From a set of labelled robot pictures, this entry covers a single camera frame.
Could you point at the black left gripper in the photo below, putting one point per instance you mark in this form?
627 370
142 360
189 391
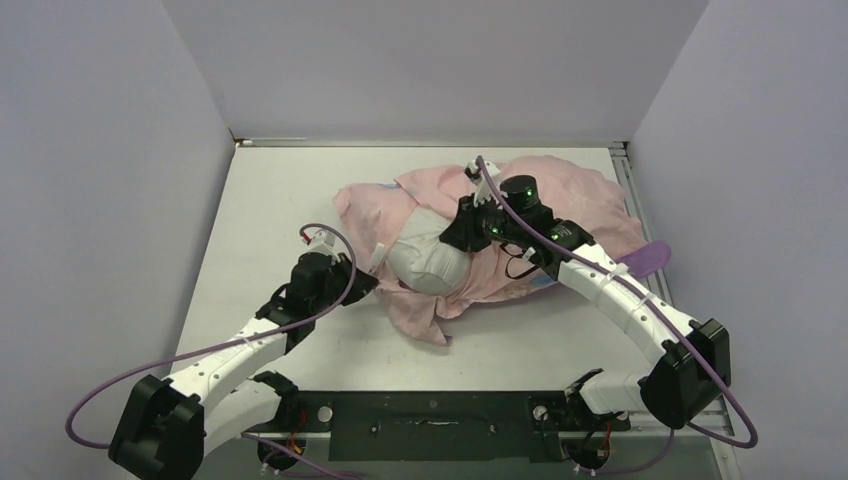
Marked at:
362 284

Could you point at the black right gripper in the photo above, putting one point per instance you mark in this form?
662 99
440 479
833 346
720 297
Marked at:
465 229

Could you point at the white pillow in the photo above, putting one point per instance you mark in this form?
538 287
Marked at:
407 242

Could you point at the purple Elsa print pillowcase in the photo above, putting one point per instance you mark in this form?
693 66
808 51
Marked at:
574 193

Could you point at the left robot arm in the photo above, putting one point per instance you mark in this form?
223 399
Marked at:
168 426

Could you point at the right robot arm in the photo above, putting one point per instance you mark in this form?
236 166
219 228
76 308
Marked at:
690 359

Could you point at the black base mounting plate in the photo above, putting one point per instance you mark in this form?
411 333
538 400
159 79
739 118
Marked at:
439 425

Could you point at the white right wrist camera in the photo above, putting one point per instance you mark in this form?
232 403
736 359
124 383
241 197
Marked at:
483 174

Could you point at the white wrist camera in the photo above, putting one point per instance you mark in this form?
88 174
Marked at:
321 242
483 174

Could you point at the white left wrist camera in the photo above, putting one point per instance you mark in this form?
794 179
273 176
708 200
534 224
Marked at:
321 242

